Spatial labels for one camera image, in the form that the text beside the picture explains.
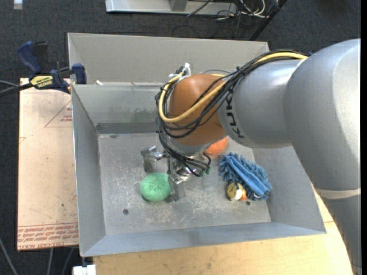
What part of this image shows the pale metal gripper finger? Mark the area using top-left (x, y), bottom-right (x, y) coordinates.
top-left (140, 146), bottom-right (167, 174)
top-left (167, 174), bottom-right (186, 203)

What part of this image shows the green ball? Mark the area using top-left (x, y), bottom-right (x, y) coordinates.
top-left (139, 172), bottom-right (173, 202)

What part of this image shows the grey metal bin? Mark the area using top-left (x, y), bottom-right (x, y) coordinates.
top-left (67, 32), bottom-right (327, 258)

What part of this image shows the orange ball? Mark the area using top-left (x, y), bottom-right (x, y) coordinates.
top-left (204, 135), bottom-right (230, 156)

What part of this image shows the yellow and white toy duck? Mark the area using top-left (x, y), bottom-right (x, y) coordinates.
top-left (227, 182), bottom-right (248, 202)

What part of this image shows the blue microfibre duster cloth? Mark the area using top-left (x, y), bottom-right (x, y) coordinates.
top-left (218, 152), bottom-right (273, 201)

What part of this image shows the brown cardboard board red print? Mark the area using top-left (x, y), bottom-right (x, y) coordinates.
top-left (17, 77), bottom-right (80, 252)

